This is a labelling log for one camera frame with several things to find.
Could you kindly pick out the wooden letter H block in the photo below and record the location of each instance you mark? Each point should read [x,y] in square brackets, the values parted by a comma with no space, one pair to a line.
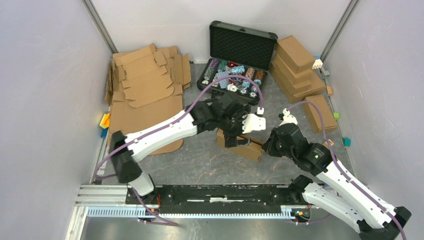
[328,143]

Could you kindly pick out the black poker chip case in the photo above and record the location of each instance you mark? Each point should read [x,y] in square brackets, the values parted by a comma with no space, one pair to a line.
[240,57]

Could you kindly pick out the small wooden cube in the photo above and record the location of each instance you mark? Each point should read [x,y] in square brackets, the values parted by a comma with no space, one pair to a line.
[329,91]

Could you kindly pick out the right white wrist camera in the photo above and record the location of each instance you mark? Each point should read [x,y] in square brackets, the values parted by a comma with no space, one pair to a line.
[287,118]

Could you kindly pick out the white blue toy brick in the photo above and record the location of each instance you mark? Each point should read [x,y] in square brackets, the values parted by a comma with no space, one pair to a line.
[318,63]

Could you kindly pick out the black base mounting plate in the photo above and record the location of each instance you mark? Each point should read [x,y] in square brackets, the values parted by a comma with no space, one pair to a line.
[221,199]

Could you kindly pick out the lime green small block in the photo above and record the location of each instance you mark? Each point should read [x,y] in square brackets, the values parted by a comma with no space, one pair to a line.
[336,115]

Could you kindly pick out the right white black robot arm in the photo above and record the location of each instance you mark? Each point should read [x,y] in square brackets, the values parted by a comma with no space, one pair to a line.
[354,204]

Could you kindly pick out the teal cube block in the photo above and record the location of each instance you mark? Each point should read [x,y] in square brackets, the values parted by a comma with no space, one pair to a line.
[346,142]

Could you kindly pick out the single folded cardboard box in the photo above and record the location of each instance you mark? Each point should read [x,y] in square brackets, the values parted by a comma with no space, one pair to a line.
[313,116]

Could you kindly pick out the stack of flat cardboard blanks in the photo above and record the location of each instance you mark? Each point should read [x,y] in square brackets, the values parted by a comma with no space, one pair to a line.
[145,87]

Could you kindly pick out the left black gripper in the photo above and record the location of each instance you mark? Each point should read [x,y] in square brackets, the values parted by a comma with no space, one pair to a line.
[231,139]

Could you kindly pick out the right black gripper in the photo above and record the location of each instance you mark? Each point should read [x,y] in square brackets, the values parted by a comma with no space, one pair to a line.
[268,145]

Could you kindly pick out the orange yellow toy block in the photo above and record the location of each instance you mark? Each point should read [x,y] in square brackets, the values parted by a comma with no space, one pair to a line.
[105,121]

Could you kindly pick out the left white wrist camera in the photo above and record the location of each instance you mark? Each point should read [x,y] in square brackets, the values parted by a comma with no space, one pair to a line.
[253,123]

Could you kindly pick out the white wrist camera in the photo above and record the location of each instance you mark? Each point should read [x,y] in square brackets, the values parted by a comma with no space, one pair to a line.
[287,118]
[253,123]

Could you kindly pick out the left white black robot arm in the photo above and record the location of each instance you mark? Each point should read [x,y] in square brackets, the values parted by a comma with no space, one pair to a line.
[227,113]

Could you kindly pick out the grey small block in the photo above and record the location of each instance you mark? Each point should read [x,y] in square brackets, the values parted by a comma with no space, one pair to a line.
[325,74]

